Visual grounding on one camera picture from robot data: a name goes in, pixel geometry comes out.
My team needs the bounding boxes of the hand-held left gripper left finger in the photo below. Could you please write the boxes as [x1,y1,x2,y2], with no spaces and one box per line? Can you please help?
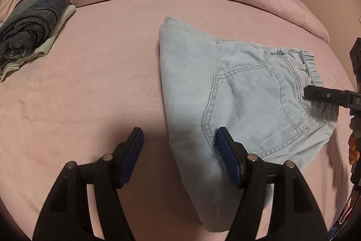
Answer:
[32,127,144,241]

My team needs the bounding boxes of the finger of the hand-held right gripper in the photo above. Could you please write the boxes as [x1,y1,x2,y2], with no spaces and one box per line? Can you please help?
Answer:
[303,84,349,108]

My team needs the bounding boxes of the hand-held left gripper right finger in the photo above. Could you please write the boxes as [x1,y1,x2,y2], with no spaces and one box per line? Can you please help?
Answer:
[215,126,329,241]

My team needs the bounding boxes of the light blue denim pants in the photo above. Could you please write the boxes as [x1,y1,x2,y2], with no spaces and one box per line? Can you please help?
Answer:
[158,16,339,234]

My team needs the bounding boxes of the person's right hand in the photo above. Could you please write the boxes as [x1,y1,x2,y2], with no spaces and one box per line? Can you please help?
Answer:
[348,119,361,166]

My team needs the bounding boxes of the pink bed sheet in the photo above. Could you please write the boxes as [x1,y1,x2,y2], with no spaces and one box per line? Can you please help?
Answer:
[0,0,356,241]

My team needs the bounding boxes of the colourful printed packets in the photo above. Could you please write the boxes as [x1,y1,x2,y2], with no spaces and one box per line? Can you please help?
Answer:
[337,190,356,232]

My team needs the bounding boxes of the folded pale green garment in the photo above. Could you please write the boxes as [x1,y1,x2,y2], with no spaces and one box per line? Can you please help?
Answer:
[0,5,76,82]

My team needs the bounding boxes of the folded dark denim jeans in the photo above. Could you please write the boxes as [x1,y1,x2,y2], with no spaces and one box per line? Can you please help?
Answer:
[0,0,73,61]

